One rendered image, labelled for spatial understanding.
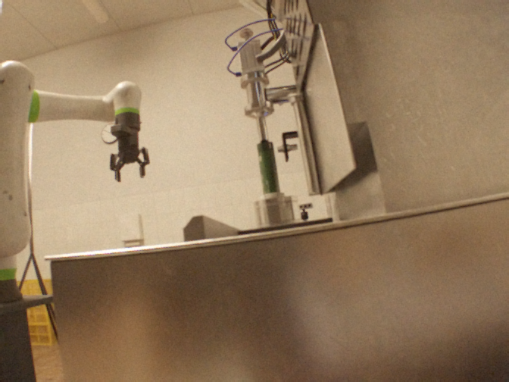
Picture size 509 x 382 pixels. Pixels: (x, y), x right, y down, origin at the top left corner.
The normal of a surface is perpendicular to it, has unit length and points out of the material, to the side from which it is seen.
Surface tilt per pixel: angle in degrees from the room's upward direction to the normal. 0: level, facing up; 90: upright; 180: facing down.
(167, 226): 90
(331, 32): 90
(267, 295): 90
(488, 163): 90
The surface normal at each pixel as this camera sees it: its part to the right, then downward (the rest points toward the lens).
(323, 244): -0.08, -0.15
